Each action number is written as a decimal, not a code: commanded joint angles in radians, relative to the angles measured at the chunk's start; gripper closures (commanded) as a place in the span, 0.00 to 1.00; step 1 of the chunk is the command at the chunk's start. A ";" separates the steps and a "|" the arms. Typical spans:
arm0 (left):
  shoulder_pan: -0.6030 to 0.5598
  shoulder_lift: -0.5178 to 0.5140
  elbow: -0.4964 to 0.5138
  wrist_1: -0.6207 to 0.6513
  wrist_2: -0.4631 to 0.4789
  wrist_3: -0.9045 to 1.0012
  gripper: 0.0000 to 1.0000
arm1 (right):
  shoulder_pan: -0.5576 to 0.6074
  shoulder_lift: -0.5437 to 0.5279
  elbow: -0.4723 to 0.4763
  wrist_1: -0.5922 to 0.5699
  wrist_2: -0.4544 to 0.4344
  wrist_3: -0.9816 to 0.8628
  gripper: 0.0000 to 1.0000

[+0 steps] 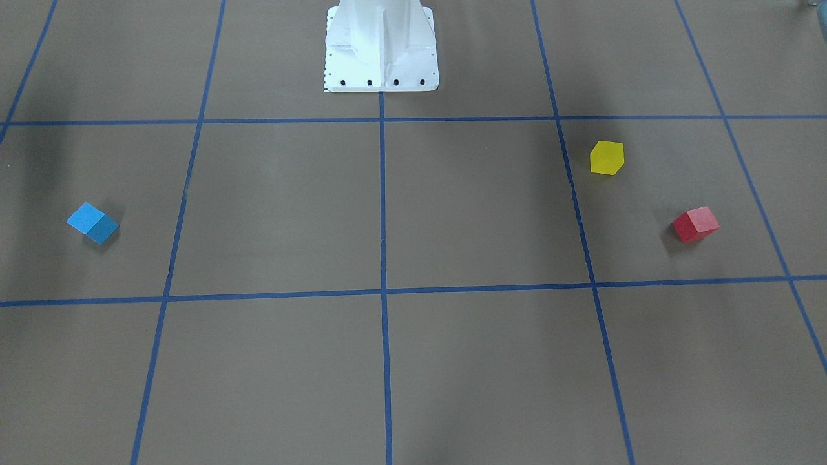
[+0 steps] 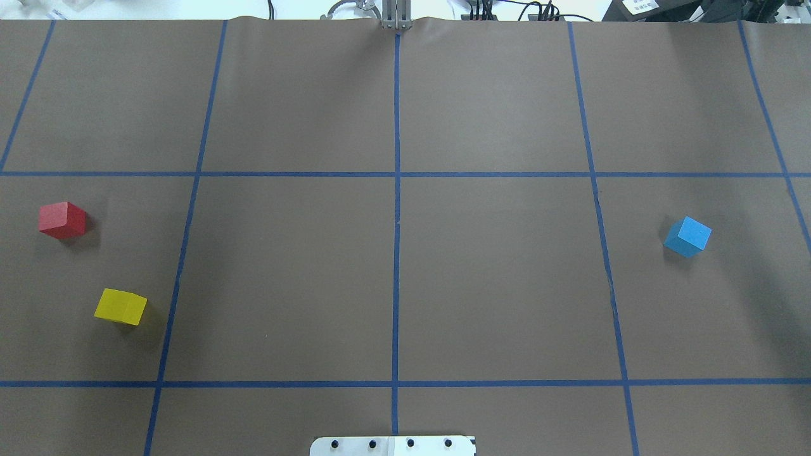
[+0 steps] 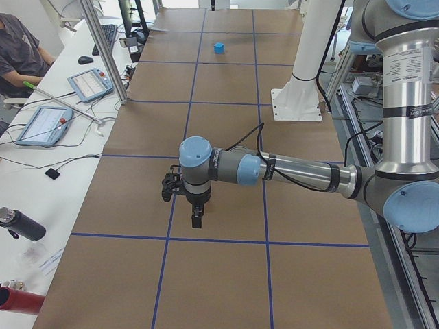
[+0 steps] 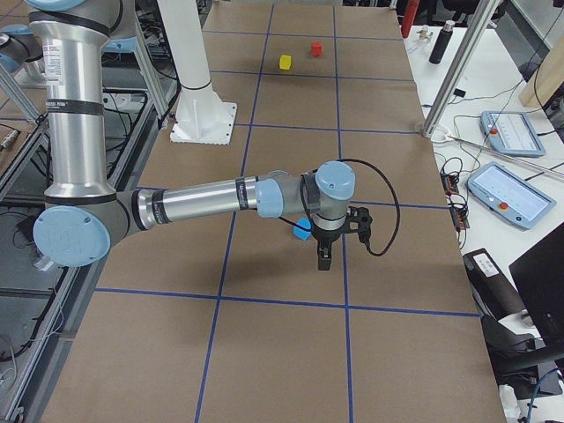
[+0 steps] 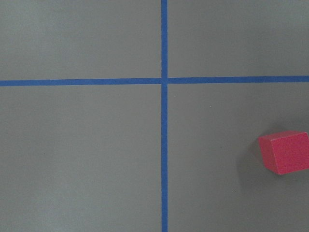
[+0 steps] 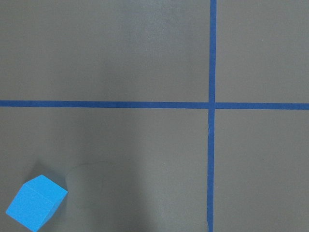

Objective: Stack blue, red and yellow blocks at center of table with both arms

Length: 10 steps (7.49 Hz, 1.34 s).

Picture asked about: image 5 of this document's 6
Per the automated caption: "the red cube block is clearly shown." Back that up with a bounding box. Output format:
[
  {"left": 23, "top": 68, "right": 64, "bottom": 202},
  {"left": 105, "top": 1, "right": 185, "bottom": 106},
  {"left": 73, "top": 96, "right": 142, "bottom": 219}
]
[{"left": 258, "top": 130, "right": 309, "bottom": 175}]

